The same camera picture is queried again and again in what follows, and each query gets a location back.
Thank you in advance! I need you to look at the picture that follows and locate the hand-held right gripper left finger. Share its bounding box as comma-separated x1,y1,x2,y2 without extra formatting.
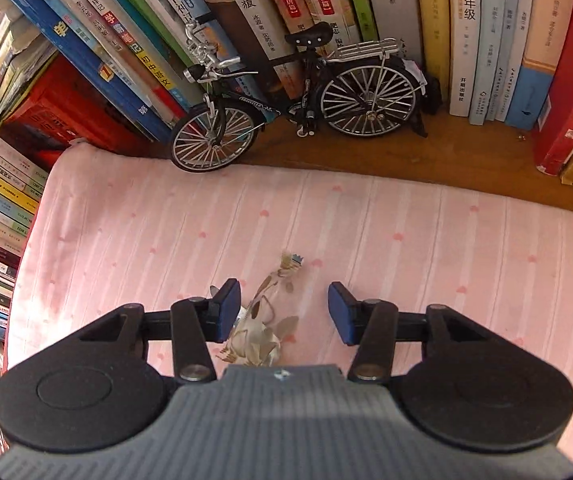
66,278,242,385

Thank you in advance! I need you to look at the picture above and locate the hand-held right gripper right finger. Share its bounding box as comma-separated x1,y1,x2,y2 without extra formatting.
327,281,505,385

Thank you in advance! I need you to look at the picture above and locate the clear leaf-printed wrapper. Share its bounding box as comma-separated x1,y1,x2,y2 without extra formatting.
214,250,307,366

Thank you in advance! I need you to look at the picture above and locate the row of tall upright books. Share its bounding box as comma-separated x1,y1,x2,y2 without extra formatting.
0,0,573,176

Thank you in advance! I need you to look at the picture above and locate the pink striped cloth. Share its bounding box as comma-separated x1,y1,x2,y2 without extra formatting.
4,147,573,468

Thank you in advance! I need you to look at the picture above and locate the black model bicycle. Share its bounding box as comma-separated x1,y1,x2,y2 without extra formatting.
169,12,442,173

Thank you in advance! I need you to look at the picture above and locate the red plastic crate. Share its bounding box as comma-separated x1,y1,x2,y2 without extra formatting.
0,55,154,158

